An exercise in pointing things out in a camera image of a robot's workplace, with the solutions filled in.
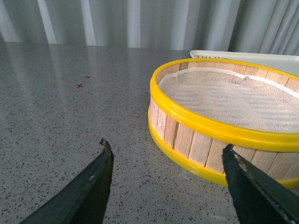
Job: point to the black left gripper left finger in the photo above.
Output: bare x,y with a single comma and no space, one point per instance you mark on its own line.
84,199

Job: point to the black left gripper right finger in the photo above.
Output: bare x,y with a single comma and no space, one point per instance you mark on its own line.
257,198

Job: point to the white rectangular tray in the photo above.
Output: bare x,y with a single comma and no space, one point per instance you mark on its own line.
289,64

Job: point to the white steamer mesh cloth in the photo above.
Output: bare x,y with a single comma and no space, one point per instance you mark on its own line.
241,100

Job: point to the bamboo steamer with yellow rims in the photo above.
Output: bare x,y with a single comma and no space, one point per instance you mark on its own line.
195,142

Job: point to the grey pleated curtain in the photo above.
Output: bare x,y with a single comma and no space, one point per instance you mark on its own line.
253,26

